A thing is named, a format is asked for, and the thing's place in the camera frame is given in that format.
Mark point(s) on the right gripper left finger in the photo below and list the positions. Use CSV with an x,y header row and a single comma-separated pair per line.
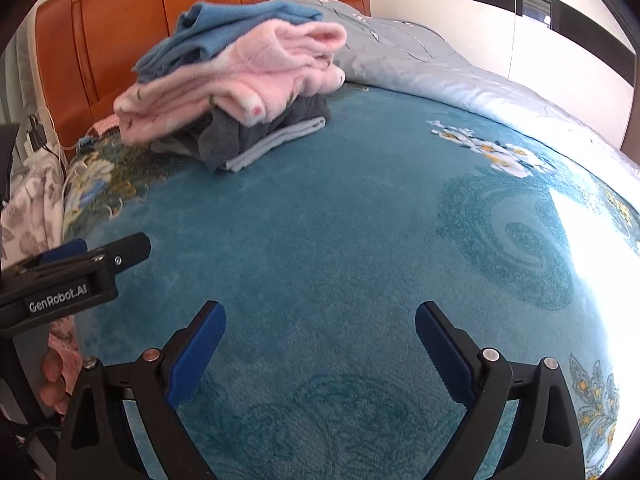
x,y
97,441

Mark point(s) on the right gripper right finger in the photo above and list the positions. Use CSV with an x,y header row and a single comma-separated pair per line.
x,y
544,440

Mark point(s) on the light blue fleece garment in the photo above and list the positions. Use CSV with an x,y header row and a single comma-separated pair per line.
x,y
206,29

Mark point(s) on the left hand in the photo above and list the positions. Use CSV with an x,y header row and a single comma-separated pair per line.
x,y
58,375

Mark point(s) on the floral white pillow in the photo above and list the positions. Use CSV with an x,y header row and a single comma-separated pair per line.
x,y
32,221

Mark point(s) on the light grey folded garment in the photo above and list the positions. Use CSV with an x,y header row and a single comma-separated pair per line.
x,y
272,141

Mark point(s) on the dark grey folded garment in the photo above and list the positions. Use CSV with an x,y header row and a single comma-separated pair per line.
x,y
216,137

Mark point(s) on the orange wooden headboard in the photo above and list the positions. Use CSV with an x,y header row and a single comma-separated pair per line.
x,y
86,50

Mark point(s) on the teal floral bed blanket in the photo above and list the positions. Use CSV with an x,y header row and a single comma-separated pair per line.
x,y
321,251

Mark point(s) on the pink fleece garment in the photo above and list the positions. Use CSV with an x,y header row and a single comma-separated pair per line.
x,y
253,80

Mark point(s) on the black charger with cable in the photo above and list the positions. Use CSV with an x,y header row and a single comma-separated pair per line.
x,y
38,143

